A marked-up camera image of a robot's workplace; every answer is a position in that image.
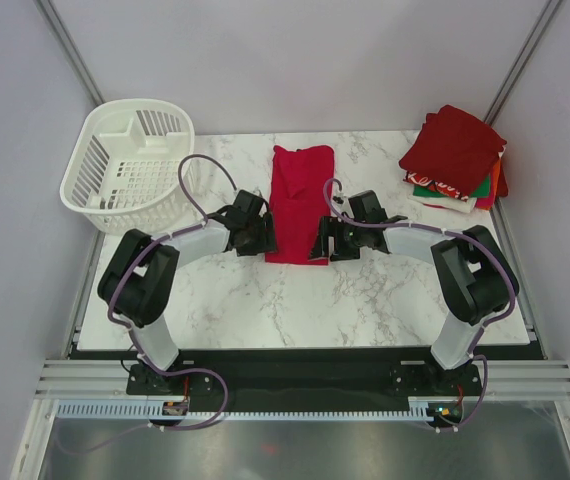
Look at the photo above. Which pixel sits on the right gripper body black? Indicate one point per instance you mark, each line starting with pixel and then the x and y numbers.
pixel 353 234

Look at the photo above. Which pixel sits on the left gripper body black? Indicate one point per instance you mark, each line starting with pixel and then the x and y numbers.
pixel 258 242

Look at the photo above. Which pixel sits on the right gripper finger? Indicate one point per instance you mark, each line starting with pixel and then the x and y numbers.
pixel 344 250
pixel 326 230

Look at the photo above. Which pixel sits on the crimson red t shirt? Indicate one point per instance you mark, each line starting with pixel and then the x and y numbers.
pixel 297 202

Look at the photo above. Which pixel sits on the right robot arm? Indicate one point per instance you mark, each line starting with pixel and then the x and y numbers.
pixel 477 283

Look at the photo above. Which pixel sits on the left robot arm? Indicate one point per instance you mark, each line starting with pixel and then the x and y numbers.
pixel 137 283

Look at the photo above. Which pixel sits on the red patterned folded shirt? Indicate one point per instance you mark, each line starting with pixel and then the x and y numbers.
pixel 426 187

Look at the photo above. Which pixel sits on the white folded shirt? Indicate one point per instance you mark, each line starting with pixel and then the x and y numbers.
pixel 462 206

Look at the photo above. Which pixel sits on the dark red folded shirt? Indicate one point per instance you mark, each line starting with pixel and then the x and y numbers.
pixel 455 148

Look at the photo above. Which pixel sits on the green folded shirt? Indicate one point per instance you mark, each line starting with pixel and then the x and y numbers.
pixel 482 190

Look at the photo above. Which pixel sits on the orange folded shirt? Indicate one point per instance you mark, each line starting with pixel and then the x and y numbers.
pixel 498 188

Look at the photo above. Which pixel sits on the white plastic laundry basket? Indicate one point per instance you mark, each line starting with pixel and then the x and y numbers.
pixel 123 171

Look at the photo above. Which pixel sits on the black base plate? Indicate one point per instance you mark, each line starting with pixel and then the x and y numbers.
pixel 306 379

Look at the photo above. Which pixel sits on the aluminium frame rail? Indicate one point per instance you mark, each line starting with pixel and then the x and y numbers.
pixel 509 380

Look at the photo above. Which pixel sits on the slotted cable duct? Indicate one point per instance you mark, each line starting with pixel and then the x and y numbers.
pixel 158 410

